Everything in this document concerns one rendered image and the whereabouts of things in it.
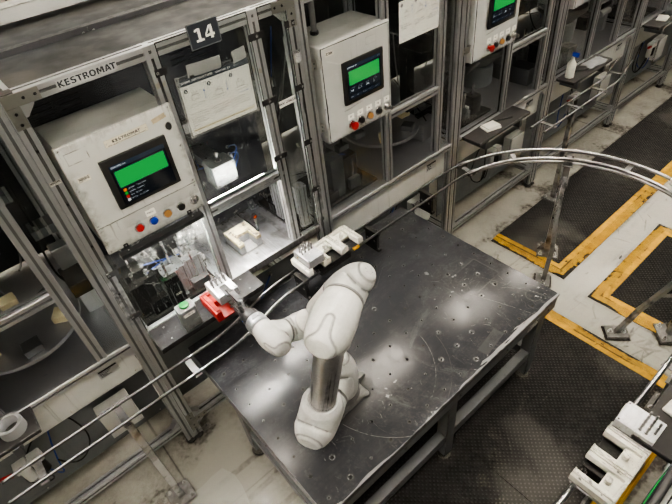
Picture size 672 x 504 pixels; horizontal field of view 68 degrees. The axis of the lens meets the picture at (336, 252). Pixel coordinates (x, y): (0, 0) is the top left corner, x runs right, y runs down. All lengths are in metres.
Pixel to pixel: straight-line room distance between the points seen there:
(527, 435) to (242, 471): 1.51
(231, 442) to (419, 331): 1.26
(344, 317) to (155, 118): 1.01
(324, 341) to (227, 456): 1.69
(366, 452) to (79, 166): 1.48
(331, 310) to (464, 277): 1.35
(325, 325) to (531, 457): 1.75
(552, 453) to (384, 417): 1.08
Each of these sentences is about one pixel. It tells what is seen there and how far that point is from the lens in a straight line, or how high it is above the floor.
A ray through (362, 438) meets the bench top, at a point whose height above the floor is 0.68.
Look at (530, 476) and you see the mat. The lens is 2.87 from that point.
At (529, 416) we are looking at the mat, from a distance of 3.02.
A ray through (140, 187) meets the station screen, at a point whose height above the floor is 1.59.
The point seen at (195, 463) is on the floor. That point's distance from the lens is 3.03.
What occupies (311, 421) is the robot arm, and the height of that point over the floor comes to 0.93.
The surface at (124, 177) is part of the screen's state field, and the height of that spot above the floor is 1.65.
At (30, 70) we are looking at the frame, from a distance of 2.03.
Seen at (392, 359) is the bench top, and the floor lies 0.68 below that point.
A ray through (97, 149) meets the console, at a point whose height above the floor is 1.77.
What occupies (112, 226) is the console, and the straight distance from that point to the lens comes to 2.04.
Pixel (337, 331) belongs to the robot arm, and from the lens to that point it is 1.41.
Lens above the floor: 2.58
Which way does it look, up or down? 42 degrees down
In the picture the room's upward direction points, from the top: 8 degrees counter-clockwise
